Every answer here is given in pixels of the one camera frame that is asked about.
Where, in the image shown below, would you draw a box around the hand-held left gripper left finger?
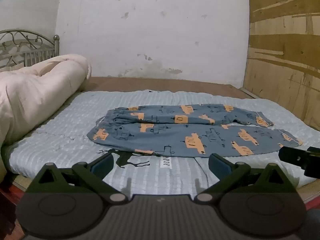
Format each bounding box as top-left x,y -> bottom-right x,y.
26,153 -> 128,204

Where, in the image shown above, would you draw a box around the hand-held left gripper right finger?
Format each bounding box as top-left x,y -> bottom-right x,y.
194,153 -> 298,204

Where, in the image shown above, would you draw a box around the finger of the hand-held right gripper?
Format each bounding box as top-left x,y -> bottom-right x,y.
278,146 -> 310,167

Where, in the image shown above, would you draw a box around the blue pants with orange cars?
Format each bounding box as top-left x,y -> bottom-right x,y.
87,104 -> 304,158

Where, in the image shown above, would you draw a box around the light blue quilted bed sheet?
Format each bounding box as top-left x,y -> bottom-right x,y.
7,90 -> 320,197

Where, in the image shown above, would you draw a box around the brown wooden bed base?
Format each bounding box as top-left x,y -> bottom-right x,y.
85,76 -> 255,100

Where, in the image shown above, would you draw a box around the pale pink rolled quilt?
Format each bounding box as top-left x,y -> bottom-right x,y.
0,54 -> 92,178

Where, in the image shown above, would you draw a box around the metal bed headboard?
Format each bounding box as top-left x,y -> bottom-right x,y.
0,29 -> 60,72

